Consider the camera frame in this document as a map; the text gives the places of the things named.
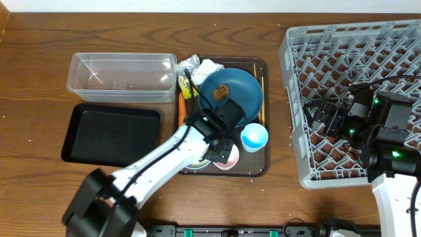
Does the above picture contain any pink cup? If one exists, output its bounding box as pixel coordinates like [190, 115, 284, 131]
[214, 145, 239, 171]

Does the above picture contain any light blue cup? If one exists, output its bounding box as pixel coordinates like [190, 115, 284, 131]
[240, 123, 269, 153]

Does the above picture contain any brown food piece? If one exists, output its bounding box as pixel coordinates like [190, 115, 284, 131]
[212, 84, 230, 101]

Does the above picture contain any dark blue plate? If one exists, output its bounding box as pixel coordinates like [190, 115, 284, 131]
[199, 68, 263, 126]

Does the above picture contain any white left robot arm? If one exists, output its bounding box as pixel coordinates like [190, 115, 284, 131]
[62, 99, 245, 236]

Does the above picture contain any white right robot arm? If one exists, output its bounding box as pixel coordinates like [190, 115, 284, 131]
[303, 82, 420, 236]

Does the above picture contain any grey dishwasher rack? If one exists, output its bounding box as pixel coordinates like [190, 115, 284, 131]
[279, 19, 420, 190]

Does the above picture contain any light blue rice bowl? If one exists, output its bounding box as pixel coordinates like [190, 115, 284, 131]
[186, 159, 210, 170]

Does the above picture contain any brown serving tray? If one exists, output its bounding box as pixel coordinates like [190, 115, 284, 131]
[180, 56, 270, 178]

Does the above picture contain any wooden chopstick right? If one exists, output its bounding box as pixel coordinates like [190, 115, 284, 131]
[260, 76, 266, 126]

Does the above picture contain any orange carrot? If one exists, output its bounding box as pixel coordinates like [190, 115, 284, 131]
[178, 92, 187, 126]

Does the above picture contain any yellow snack wrapper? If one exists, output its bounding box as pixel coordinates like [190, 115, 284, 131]
[178, 75, 199, 99]

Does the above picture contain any crumpled white tissue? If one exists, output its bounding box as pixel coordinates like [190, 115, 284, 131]
[192, 59, 224, 86]

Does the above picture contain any crumpled aluminium foil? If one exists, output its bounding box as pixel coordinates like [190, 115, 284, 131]
[177, 55, 201, 76]

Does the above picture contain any black tray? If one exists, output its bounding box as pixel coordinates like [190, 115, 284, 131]
[61, 103, 161, 167]

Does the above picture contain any clear plastic bin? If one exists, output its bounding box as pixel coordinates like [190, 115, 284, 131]
[66, 53, 177, 103]

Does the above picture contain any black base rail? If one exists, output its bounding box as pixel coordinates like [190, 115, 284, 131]
[144, 224, 382, 237]

